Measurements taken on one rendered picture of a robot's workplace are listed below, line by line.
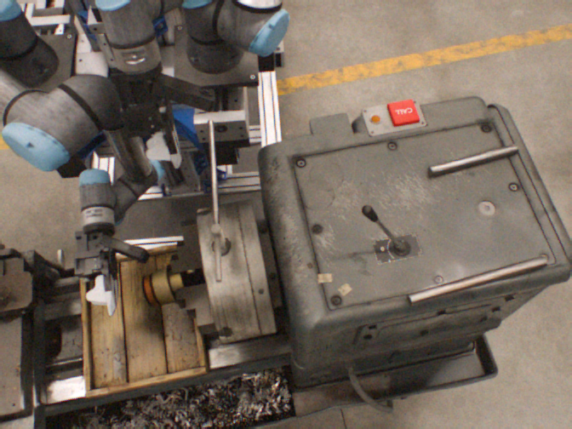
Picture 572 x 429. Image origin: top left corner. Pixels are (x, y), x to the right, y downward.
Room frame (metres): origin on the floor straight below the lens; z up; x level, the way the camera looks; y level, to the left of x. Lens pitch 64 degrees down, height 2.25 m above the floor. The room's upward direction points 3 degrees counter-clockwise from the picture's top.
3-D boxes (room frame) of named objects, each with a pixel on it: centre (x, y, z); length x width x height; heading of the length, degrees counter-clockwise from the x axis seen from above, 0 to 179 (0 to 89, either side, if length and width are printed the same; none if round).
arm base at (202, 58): (1.02, 0.17, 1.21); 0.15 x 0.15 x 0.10
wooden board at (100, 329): (0.39, 0.39, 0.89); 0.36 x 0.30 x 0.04; 9
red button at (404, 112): (0.72, -0.28, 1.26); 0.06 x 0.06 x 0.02; 9
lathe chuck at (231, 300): (0.43, 0.14, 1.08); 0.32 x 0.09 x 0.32; 9
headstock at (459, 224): (0.51, -0.26, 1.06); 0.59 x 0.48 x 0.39; 99
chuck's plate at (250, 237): (0.44, 0.07, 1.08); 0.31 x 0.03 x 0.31; 9
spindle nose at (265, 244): (0.44, 0.04, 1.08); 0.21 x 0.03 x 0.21; 9
